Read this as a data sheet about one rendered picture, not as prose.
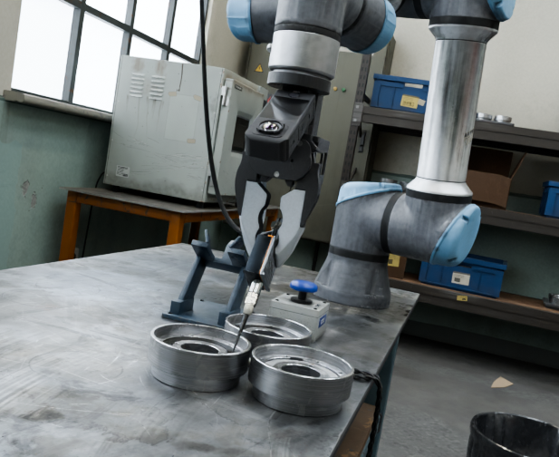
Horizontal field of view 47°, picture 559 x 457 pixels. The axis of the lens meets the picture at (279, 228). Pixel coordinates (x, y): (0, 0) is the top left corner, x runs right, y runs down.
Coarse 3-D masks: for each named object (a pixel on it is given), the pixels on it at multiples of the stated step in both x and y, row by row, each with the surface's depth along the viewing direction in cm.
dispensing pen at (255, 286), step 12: (276, 228) 73; (264, 240) 70; (276, 240) 73; (252, 252) 70; (264, 252) 70; (252, 264) 69; (252, 276) 69; (252, 288) 69; (264, 288) 72; (252, 300) 69; (240, 324) 68
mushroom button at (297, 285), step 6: (294, 282) 91; (300, 282) 91; (306, 282) 91; (312, 282) 92; (294, 288) 90; (300, 288) 90; (306, 288) 90; (312, 288) 90; (300, 294) 91; (306, 294) 92
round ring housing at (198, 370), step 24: (168, 336) 69; (192, 336) 71; (216, 336) 72; (240, 336) 70; (168, 360) 62; (192, 360) 62; (216, 360) 62; (240, 360) 64; (168, 384) 63; (192, 384) 62; (216, 384) 63
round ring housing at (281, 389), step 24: (264, 360) 67; (312, 360) 69; (336, 360) 68; (264, 384) 61; (288, 384) 60; (312, 384) 60; (336, 384) 61; (288, 408) 61; (312, 408) 61; (336, 408) 63
